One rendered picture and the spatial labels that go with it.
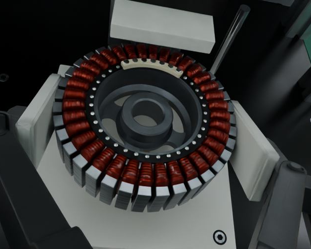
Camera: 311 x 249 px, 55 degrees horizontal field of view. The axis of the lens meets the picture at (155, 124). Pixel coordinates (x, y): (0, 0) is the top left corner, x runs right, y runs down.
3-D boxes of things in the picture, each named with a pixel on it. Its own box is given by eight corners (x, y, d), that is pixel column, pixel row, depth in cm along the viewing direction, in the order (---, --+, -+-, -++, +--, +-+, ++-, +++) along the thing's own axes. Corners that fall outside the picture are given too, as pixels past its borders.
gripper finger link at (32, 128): (32, 180, 14) (16, 179, 14) (60, 116, 20) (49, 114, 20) (32, 125, 13) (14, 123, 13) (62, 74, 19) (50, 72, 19)
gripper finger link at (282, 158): (291, 190, 13) (350, 197, 14) (252, 135, 18) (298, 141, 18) (278, 215, 14) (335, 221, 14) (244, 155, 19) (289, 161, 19)
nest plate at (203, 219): (230, 259, 22) (237, 256, 21) (15, 244, 20) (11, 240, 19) (215, 95, 30) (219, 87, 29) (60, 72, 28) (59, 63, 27)
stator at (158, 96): (225, 222, 19) (252, 203, 15) (37, 205, 17) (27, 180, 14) (212, 85, 25) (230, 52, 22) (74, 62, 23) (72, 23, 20)
